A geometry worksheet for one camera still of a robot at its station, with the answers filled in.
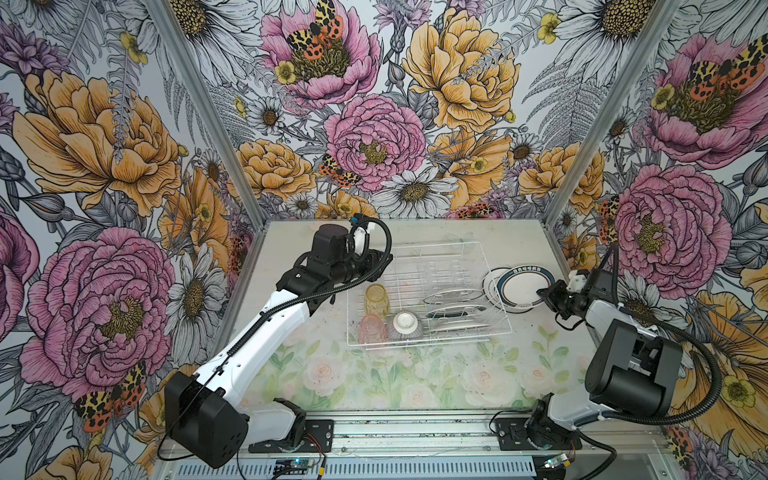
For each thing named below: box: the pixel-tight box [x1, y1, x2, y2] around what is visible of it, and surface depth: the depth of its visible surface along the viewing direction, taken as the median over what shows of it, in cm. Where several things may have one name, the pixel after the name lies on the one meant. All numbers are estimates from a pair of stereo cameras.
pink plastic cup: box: [359, 314, 388, 344], surface depth 85 cm
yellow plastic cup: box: [364, 283, 390, 319], surface depth 91 cm
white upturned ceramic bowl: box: [393, 311, 418, 335], surface depth 88 cm
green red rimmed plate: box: [496, 265, 556, 309], surface depth 101 cm
